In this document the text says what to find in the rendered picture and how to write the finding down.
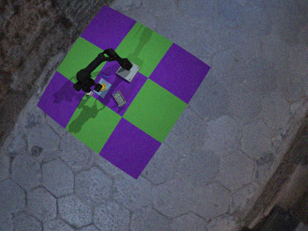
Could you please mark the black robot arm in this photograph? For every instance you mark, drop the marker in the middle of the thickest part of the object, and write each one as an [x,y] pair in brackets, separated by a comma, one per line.
[83,76]

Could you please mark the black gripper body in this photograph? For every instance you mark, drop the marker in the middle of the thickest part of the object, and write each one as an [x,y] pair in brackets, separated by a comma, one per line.
[97,86]

